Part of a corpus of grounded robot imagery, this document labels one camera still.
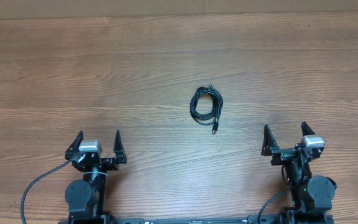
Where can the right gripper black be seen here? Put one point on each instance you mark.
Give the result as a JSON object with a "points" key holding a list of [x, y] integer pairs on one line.
{"points": [[280, 154]]}

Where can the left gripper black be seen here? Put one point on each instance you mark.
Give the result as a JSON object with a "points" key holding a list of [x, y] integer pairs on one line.
{"points": [[112, 165]]}

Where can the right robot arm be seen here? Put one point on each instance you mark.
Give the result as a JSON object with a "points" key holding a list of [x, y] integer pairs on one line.
{"points": [[311, 195]]}

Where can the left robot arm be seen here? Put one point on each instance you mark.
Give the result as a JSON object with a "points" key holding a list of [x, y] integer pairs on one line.
{"points": [[85, 197]]}

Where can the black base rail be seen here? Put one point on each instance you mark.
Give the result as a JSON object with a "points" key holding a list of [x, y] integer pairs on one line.
{"points": [[251, 219]]}

